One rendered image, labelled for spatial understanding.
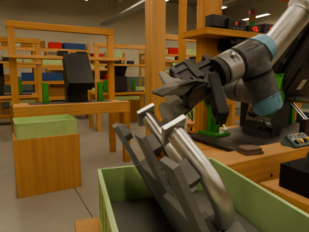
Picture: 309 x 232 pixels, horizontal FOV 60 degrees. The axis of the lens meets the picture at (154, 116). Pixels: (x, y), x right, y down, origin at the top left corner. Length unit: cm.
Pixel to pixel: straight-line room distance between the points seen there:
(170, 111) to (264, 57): 26
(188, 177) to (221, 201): 6
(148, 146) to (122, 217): 36
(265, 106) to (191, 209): 41
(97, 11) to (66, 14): 124
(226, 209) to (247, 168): 83
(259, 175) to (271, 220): 55
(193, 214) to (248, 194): 46
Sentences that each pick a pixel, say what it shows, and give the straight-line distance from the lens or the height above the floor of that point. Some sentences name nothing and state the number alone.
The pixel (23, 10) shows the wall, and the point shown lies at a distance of 1126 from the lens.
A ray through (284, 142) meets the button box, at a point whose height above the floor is 92.
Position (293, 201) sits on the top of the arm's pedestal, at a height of 84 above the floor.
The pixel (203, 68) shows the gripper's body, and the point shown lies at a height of 127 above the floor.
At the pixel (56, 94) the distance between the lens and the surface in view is 808.
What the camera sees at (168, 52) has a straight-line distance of 949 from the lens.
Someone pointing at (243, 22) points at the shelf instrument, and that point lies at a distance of 192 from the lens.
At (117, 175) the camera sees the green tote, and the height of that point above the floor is 93.
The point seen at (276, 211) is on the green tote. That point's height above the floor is 92.
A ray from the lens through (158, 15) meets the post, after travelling 162.
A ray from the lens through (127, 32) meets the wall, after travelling 1211.
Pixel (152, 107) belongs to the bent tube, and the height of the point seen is 119.
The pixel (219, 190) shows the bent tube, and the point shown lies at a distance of 39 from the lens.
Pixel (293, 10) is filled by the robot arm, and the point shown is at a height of 144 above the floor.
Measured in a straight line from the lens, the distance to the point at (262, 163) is 130.
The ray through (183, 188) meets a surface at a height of 111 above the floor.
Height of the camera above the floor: 125
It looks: 8 degrees down
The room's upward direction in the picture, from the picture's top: straight up
